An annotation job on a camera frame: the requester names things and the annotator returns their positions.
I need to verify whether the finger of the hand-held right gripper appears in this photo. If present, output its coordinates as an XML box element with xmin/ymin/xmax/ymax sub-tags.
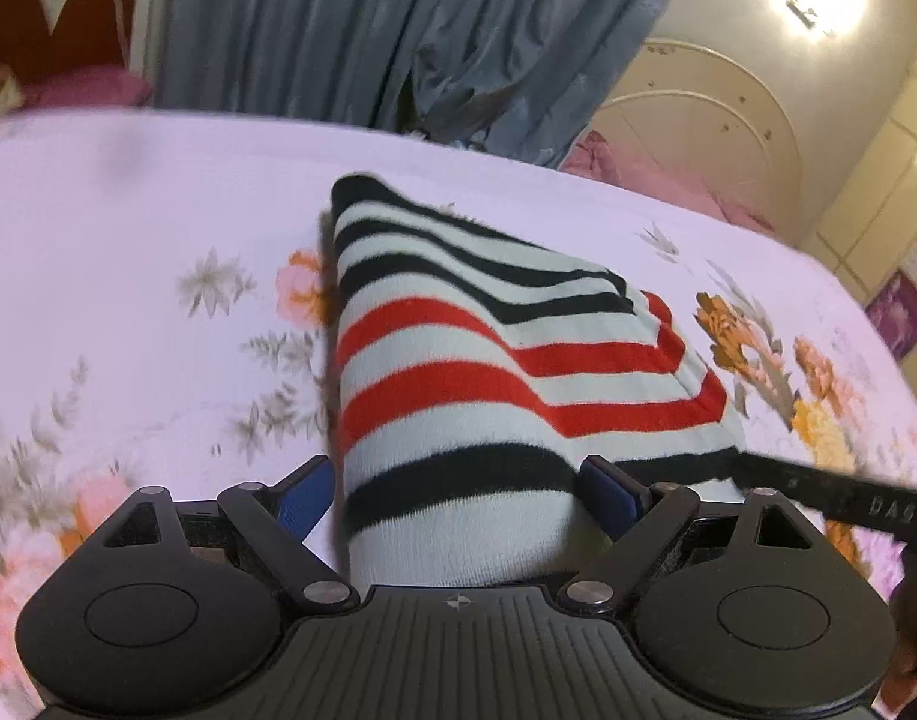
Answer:
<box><xmin>730</xmin><ymin>448</ymin><xmax>917</xmax><ymax>542</ymax></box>

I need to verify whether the person's right hand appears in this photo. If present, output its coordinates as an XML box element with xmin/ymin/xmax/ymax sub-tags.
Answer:
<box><xmin>879</xmin><ymin>544</ymin><xmax>917</xmax><ymax>702</ymax></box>

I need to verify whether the grey-blue curtain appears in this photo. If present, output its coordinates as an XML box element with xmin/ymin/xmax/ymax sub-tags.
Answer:
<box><xmin>154</xmin><ymin>0</ymin><xmax>700</xmax><ymax>170</ymax></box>

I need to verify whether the plain pink pillow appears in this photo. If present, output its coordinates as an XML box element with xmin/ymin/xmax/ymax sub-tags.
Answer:
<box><xmin>23</xmin><ymin>64</ymin><xmax>157</xmax><ymax>110</ymax></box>

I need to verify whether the pink blanket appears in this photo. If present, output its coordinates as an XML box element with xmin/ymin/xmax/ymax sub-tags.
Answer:
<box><xmin>559</xmin><ymin>129</ymin><xmax>778</xmax><ymax>235</ymax></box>

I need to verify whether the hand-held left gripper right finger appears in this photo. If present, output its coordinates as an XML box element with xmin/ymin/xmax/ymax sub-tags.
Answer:
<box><xmin>558</xmin><ymin>456</ymin><xmax>827</xmax><ymax>614</ymax></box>

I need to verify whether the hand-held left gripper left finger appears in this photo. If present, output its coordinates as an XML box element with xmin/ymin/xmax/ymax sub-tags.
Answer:
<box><xmin>102</xmin><ymin>456</ymin><xmax>358</xmax><ymax>617</ymax></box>

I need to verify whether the floral pink bed sheet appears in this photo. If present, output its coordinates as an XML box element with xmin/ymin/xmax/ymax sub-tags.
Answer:
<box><xmin>0</xmin><ymin>109</ymin><xmax>917</xmax><ymax>720</ymax></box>

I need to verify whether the white arched bed frame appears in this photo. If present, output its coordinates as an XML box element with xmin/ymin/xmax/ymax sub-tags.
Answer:
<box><xmin>589</xmin><ymin>37</ymin><xmax>805</xmax><ymax>233</ymax></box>

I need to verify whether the cream wardrobe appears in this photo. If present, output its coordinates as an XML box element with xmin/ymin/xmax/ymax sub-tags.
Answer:
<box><xmin>799</xmin><ymin>30</ymin><xmax>917</xmax><ymax>301</ymax></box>

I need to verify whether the purple floral picture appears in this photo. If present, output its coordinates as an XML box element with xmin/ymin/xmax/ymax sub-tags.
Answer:
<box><xmin>865</xmin><ymin>274</ymin><xmax>917</xmax><ymax>357</ymax></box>

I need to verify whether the striped knit sweater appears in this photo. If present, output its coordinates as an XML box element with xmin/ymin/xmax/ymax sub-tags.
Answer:
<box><xmin>329</xmin><ymin>174</ymin><xmax>748</xmax><ymax>587</ymax></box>

